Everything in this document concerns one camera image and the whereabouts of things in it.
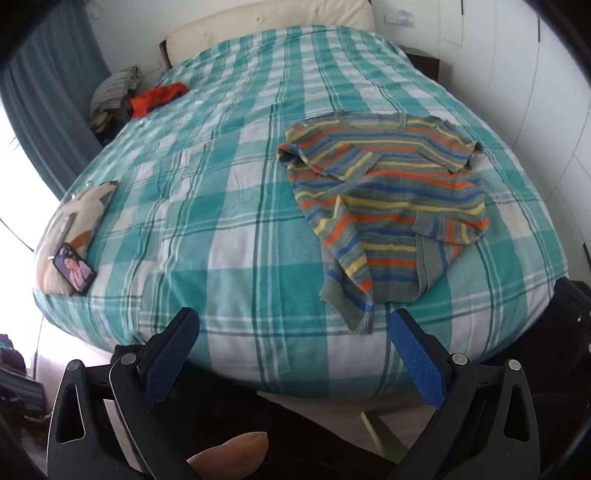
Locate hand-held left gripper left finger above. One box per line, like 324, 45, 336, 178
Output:
46, 307, 200, 480

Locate white wall socket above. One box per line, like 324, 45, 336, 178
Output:
385, 8, 419, 26

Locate striped knit sweater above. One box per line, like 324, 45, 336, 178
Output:
277, 112, 491, 334

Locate dark striped bag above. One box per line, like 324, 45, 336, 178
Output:
0, 333, 46, 421

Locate orange cloth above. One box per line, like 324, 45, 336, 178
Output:
129, 83, 191, 120

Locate teal plaid bedspread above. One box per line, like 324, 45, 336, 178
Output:
33, 25, 570, 401

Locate blue curtain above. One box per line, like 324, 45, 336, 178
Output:
0, 0, 112, 199

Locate eyeglasses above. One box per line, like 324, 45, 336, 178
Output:
69, 181, 105, 200

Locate beige patterned pillow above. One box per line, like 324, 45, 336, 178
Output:
34, 181, 120, 296

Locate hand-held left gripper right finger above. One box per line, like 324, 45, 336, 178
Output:
383, 308, 542, 480

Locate dark wooden nightstand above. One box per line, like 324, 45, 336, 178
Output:
401, 45, 440, 83

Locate pile of grey striped clothes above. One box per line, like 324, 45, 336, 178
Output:
89, 65, 144, 134

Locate cream padded headboard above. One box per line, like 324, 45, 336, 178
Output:
159, 0, 376, 70

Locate black smartphone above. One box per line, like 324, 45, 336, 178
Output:
52, 242, 98, 296

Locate person's dark trousers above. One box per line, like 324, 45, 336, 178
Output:
97, 342, 407, 480

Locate green stick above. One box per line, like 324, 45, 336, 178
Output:
359, 410, 409, 464

